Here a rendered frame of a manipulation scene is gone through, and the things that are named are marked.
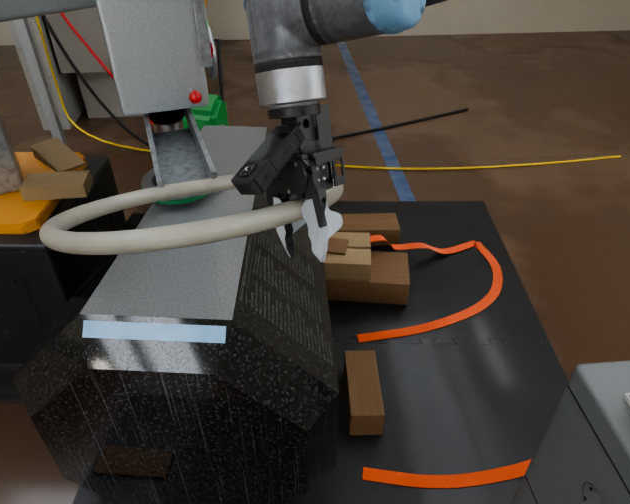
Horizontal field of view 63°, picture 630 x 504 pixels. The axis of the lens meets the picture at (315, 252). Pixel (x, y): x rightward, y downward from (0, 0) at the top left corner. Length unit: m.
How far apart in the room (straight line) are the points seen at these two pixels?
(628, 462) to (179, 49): 1.28
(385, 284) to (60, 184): 1.38
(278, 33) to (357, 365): 1.53
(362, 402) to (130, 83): 1.27
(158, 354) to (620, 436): 0.94
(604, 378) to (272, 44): 0.91
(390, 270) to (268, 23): 1.87
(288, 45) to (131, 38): 0.73
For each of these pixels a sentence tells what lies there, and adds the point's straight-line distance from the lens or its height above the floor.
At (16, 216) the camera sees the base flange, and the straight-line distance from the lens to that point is 1.88.
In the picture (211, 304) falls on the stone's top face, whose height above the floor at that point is 0.86.
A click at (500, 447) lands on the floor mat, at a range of 2.07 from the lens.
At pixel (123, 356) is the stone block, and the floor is 0.79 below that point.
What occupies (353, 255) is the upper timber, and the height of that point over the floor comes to 0.24.
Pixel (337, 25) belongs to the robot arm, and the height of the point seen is 1.53.
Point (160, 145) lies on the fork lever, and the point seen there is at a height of 1.11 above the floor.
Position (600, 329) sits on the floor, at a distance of 2.66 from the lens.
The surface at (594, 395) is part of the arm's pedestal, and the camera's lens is 1.18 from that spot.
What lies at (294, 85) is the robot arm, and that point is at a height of 1.46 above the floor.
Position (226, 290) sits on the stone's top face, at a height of 0.86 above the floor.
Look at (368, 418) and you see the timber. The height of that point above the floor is 0.12.
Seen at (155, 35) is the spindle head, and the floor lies 1.35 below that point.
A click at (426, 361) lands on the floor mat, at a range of 2.24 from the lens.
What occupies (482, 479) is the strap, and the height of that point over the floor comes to 0.02.
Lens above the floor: 1.69
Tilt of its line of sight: 38 degrees down
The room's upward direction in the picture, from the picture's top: straight up
